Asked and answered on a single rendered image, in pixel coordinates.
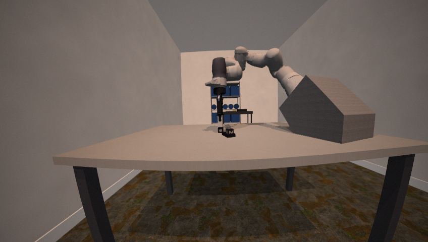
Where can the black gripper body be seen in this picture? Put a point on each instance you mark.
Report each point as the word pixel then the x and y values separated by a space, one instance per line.
pixel 219 91

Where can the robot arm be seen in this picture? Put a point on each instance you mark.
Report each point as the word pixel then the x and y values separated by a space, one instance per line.
pixel 230 68

